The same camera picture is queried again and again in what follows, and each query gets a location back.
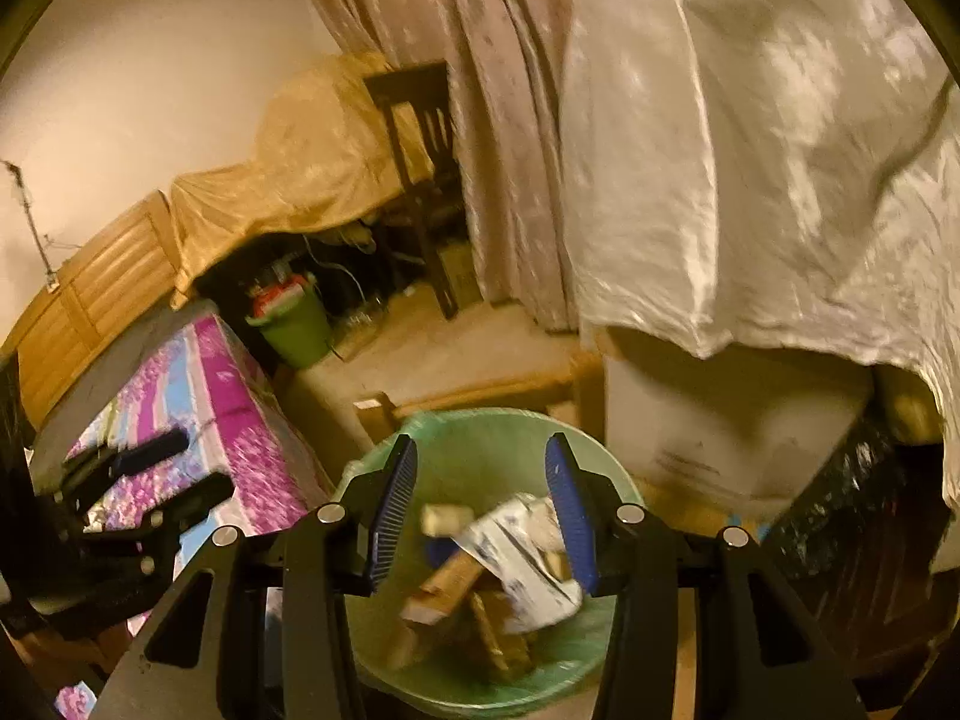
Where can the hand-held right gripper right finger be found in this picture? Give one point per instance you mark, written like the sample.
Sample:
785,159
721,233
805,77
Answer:
570,517

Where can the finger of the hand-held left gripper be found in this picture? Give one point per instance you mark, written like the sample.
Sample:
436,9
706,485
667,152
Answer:
195,502
150,454

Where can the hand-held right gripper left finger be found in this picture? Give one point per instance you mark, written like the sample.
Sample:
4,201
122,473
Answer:
394,510

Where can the white printed carton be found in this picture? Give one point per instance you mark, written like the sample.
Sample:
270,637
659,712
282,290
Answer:
517,577

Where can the green lined trash bin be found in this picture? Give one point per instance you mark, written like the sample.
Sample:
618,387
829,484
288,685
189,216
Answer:
480,457

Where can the grey blanket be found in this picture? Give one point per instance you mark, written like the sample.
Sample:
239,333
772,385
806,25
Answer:
112,382

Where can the brown cardboard pieces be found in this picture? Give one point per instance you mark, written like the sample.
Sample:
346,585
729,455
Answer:
450,585

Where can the floral purple bed sheet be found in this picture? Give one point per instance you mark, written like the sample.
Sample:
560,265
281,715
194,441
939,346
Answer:
240,405

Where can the white appliance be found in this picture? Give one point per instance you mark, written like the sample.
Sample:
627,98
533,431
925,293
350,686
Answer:
712,435

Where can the wooden headboard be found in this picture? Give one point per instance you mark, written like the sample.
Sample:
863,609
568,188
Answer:
97,292

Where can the green plastic bucket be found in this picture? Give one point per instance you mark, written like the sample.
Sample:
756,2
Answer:
296,337

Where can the red packet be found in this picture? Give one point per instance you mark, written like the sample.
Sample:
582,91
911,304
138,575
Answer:
277,296

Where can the small cardboard box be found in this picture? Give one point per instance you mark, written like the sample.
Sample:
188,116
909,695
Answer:
457,274

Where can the black plastic bag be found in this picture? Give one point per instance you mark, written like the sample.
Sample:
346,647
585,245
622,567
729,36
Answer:
847,525

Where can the yellow satin cover cloth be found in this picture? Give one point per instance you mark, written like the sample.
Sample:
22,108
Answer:
315,142

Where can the beige patterned curtain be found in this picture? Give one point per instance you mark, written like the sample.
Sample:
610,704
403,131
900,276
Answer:
495,127

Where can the white satin cover cloth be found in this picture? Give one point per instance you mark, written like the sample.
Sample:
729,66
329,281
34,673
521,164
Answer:
750,165

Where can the dark wooden chair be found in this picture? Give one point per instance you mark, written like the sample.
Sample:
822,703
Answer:
409,86

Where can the wooden stool frame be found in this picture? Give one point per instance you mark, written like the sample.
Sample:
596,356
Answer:
585,397

